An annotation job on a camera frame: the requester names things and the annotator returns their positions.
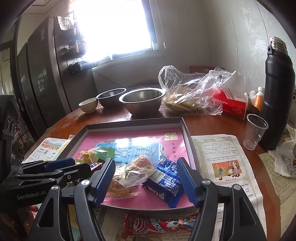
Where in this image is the Snickers bar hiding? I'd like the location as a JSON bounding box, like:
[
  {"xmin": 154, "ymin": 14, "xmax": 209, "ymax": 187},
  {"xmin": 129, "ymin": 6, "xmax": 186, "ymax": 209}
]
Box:
[{"xmin": 90, "ymin": 159, "xmax": 105, "ymax": 172}]

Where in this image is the green-wrapped yellow cake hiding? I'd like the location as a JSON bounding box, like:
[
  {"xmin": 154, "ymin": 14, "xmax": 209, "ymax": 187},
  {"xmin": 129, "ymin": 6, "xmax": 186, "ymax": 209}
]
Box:
[{"xmin": 74, "ymin": 146, "xmax": 115, "ymax": 165}]

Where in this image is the red candy stick packet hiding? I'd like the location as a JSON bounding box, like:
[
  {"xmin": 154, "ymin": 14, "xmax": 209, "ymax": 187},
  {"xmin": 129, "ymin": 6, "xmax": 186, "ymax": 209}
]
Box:
[{"xmin": 125, "ymin": 213, "xmax": 197, "ymax": 236}]

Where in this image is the blue Oreo packet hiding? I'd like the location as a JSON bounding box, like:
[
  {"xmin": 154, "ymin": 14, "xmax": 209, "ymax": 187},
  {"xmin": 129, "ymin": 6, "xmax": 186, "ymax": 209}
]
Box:
[{"xmin": 143, "ymin": 158, "xmax": 185, "ymax": 208}]

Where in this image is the clear-wrapped flaky pastry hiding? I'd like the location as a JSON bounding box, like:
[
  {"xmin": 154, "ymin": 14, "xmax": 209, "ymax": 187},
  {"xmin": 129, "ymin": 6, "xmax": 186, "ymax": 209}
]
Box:
[{"xmin": 104, "ymin": 165, "xmax": 142, "ymax": 201}]

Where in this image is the handwritten paper sheet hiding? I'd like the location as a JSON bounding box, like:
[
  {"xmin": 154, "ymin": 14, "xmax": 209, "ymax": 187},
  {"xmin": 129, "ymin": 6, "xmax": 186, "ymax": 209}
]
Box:
[{"xmin": 259, "ymin": 153, "xmax": 295, "ymax": 235}]

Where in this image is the large newspaper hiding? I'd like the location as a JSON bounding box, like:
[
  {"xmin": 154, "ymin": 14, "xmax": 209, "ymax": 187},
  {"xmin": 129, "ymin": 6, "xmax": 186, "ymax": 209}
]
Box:
[{"xmin": 23, "ymin": 134, "xmax": 268, "ymax": 241}]

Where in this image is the small white ceramic bowl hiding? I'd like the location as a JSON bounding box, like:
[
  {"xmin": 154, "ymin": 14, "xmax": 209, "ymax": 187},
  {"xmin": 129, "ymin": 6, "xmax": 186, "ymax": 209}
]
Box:
[{"xmin": 79, "ymin": 97, "xmax": 98, "ymax": 113}]

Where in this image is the grey box with pink book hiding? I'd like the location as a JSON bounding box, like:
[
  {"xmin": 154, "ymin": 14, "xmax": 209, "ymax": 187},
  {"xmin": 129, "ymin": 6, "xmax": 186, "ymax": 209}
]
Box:
[{"xmin": 58, "ymin": 118, "xmax": 199, "ymax": 212}]

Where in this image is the dark steel bowl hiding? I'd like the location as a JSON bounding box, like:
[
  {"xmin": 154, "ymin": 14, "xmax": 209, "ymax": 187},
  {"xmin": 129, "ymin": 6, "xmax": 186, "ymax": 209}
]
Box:
[{"xmin": 96, "ymin": 88, "xmax": 126, "ymax": 108}]

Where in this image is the crumpled white tissue paper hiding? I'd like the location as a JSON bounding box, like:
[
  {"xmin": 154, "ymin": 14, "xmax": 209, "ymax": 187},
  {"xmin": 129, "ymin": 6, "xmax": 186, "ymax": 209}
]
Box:
[{"xmin": 268, "ymin": 141, "xmax": 295, "ymax": 178}]

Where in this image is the dark refrigerator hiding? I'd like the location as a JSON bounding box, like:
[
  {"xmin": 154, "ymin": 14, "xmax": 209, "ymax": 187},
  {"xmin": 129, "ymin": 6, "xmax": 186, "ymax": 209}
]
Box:
[{"xmin": 1, "ymin": 16, "xmax": 98, "ymax": 140}]

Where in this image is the clear plastic cup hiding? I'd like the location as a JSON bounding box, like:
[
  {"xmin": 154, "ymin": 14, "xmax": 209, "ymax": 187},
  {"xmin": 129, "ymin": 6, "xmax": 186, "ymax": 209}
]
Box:
[{"xmin": 243, "ymin": 113, "xmax": 269, "ymax": 150}]

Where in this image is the large steel bowl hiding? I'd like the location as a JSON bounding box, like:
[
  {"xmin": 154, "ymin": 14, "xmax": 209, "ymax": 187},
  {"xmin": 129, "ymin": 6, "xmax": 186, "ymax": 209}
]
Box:
[{"xmin": 119, "ymin": 87, "xmax": 166, "ymax": 116}]

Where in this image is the black thermos flask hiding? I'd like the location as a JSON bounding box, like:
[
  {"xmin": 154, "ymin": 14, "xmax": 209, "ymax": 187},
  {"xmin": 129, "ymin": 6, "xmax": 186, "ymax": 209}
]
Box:
[{"xmin": 259, "ymin": 37, "xmax": 295, "ymax": 150}]

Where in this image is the red tissue box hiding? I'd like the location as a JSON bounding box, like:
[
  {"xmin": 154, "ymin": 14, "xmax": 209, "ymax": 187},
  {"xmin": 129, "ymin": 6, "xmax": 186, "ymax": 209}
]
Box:
[{"xmin": 214, "ymin": 71, "xmax": 248, "ymax": 120}]

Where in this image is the orange pill bottle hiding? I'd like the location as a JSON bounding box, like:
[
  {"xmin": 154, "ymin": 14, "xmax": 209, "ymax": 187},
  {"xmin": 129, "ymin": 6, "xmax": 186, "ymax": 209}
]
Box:
[{"xmin": 254, "ymin": 91, "xmax": 264, "ymax": 109}]

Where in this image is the plastic bag with bread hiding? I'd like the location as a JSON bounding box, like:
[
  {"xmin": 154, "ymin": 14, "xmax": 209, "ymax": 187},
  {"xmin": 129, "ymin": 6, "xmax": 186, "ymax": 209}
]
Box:
[{"xmin": 158, "ymin": 65, "xmax": 232, "ymax": 116}]

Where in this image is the window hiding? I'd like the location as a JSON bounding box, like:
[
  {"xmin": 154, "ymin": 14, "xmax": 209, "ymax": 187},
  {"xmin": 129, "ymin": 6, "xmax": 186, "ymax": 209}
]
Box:
[{"xmin": 69, "ymin": 1, "xmax": 166, "ymax": 68}]

